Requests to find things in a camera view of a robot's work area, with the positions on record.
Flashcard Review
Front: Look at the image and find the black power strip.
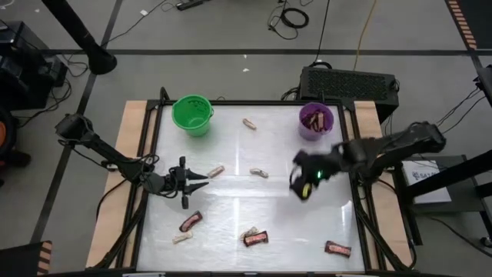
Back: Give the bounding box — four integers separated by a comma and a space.
175, 0, 204, 12

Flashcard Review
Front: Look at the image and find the black floor cable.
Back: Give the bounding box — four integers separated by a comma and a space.
307, 0, 332, 70

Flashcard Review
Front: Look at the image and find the green plastic halloween bucket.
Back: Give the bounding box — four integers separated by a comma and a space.
171, 94, 215, 138

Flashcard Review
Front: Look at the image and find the yellow floor cable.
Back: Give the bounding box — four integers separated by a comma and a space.
352, 0, 380, 72

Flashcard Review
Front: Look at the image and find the purple plastic halloween bucket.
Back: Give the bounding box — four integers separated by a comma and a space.
298, 102, 335, 142

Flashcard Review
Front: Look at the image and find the dark grey stand base plate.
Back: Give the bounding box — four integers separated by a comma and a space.
387, 148, 492, 247

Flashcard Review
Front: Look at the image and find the white printed box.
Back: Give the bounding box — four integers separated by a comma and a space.
401, 159, 453, 205

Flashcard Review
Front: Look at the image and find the black hazard striped mat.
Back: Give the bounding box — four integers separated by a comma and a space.
0, 240, 53, 277
445, 0, 492, 51

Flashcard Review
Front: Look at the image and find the black stand beam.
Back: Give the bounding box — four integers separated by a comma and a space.
406, 149, 492, 201

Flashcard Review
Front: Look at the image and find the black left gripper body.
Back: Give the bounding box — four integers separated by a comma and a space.
163, 155, 190, 211

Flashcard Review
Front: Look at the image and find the black equipment cart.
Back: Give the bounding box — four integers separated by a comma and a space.
0, 19, 69, 112

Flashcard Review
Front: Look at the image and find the black orange round object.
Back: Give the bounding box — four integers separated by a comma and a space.
0, 107, 32, 188

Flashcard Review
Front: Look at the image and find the black perforated computer case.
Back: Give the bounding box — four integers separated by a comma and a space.
298, 66, 401, 123

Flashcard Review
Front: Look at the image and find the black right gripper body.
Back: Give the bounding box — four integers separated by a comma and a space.
288, 145, 345, 201

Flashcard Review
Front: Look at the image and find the coiled black cable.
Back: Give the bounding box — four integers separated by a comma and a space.
268, 2, 311, 41

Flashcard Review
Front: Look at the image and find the black pole stand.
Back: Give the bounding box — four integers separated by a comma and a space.
41, 0, 118, 76

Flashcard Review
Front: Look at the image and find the light wooden base board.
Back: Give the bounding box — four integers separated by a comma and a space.
85, 99, 414, 270

